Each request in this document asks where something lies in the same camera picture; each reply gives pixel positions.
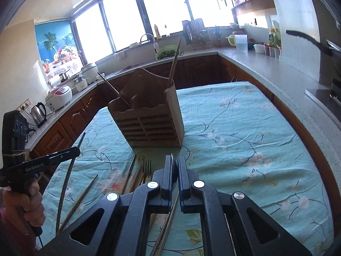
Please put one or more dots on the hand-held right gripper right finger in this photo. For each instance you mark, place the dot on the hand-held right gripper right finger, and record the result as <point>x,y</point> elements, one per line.
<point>182,170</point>

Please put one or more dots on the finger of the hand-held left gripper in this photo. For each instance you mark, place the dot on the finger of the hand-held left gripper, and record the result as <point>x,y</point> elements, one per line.
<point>61,156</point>

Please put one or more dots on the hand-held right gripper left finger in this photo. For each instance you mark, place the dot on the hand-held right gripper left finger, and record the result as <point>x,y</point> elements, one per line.
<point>170,170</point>

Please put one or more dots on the dark wooden chopstick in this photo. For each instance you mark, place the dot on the dark wooden chopstick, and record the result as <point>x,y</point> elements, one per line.
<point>136,177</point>
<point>130,170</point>

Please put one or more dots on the reddish wooden chopstick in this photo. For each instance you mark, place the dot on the reddish wooden chopstick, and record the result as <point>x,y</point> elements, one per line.
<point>82,198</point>

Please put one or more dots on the wooden utensil holder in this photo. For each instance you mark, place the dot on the wooden utensil holder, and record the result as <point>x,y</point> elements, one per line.
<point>149,122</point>

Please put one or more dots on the person's left hand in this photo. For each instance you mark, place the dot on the person's left hand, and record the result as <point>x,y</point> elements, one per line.
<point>33,209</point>

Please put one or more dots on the long dark curved stick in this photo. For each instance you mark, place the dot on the long dark curved stick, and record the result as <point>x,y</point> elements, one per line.
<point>66,181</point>

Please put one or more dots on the steel electric kettle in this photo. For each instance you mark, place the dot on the steel electric kettle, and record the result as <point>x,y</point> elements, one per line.
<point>38,114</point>

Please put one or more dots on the brown wooden base cabinets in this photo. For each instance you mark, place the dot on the brown wooden base cabinets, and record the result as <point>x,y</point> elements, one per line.
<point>80,120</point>

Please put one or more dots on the white rice cooker red lid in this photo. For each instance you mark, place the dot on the white rice cooker red lid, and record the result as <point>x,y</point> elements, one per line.
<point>59,97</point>

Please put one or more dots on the teal floral tablecloth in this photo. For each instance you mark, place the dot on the teal floral tablecloth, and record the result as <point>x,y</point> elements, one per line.
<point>239,128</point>

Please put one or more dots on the small white electric cooker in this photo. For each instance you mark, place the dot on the small white electric cooker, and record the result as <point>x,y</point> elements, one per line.
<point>81,84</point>

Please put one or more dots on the small dark pot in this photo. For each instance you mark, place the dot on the small dark pot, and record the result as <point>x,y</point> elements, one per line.
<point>64,76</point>

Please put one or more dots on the thin metal chopstick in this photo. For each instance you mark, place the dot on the thin metal chopstick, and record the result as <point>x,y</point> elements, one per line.
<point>112,88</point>

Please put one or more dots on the large white cooking pot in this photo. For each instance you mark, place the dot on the large white cooking pot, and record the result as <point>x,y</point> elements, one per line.
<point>90,72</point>

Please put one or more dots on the kitchen sink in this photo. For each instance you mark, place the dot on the kitchen sink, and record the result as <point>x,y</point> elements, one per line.
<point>128,69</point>

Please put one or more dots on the brown wooden chopstick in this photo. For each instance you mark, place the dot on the brown wooden chopstick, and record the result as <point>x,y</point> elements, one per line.
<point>174,58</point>

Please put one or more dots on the green colander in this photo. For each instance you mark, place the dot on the green colander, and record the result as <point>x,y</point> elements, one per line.
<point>165,53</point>

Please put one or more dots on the curved sink faucet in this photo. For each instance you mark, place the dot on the curved sink faucet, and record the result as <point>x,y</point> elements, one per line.
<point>155,45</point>

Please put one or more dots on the dish drying rack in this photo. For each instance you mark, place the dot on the dish drying rack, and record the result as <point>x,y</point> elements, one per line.
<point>194,32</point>

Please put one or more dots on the yellow bottle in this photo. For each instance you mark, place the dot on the yellow bottle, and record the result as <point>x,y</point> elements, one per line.
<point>157,32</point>

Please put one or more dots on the white bowl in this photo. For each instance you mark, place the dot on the white bowl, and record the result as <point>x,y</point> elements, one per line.
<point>259,48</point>

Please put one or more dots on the kitchen window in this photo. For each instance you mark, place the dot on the kitchen window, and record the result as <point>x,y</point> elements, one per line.
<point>120,24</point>

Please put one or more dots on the row of seasoning jars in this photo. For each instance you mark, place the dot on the row of seasoning jars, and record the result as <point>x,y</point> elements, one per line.
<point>273,52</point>

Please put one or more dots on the cooking oil bottles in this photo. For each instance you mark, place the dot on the cooking oil bottles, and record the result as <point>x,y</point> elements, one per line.
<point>274,37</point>

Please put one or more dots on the steel gas stove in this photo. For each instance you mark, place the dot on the steel gas stove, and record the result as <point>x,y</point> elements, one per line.
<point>327,96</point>

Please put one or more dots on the black frying pan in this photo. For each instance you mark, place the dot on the black frying pan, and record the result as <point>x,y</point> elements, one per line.
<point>306,38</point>

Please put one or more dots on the wall power socket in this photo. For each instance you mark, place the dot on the wall power socket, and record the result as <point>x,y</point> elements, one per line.
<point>24,104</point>

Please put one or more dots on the tropical wall poster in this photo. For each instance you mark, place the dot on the tropical wall poster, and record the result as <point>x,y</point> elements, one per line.
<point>53,42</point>

